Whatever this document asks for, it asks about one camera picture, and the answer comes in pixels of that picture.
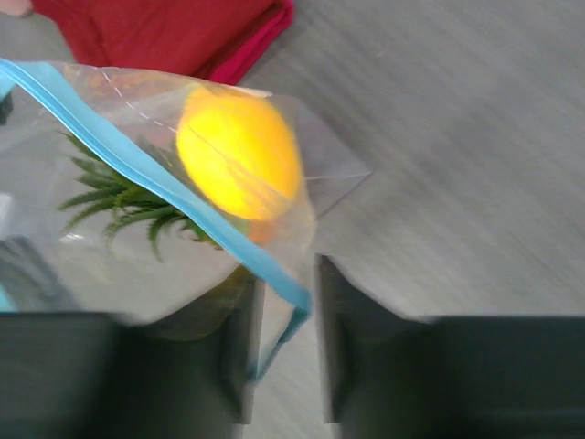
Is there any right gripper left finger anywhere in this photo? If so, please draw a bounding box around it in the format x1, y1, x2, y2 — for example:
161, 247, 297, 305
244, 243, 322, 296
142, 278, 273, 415
1, 271, 257, 438

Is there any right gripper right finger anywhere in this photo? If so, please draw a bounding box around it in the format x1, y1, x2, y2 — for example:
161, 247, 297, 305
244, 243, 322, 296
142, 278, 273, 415
318, 256, 584, 438

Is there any toy pineapple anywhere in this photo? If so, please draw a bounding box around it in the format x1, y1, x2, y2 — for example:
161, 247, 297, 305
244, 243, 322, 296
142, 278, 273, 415
57, 63, 275, 263

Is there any clear zip top bag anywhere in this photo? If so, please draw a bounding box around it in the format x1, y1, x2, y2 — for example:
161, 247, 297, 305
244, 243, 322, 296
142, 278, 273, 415
1, 59, 369, 380

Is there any yellow toy lemon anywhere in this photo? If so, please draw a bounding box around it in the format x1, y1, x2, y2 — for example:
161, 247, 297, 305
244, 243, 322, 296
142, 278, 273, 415
175, 86, 303, 221

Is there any red folded cloth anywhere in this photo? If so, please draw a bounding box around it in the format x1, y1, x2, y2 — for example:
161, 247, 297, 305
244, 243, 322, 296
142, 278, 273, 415
33, 0, 295, 85

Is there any pink compartment tray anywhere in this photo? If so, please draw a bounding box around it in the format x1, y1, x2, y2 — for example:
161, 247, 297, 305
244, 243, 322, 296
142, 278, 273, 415
0, 0, 33, 17

